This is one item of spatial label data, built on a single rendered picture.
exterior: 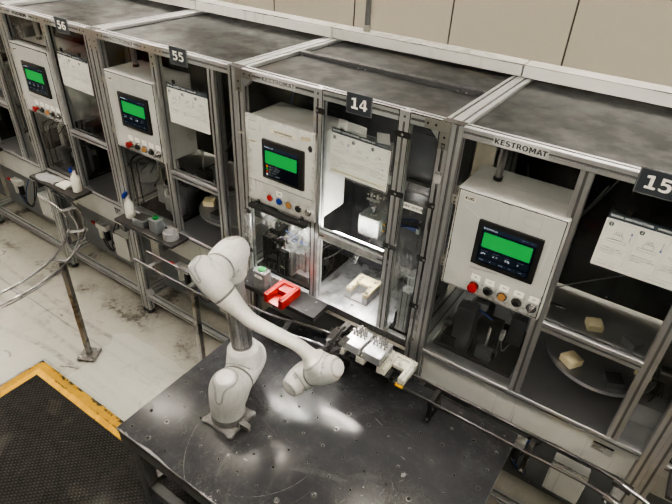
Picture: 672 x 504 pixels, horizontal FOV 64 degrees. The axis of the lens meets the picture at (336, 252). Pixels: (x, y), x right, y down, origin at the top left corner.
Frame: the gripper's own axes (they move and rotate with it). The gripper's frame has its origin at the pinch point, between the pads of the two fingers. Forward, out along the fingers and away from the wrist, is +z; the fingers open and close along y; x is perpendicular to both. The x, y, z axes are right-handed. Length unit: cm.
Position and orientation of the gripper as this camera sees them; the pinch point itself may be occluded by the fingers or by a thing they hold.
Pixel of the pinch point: (344, 333)
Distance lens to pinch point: 247.0
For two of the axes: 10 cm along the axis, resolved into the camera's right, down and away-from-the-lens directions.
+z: 5.6, -4.4, 7.0
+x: -8.2, -3.5, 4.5
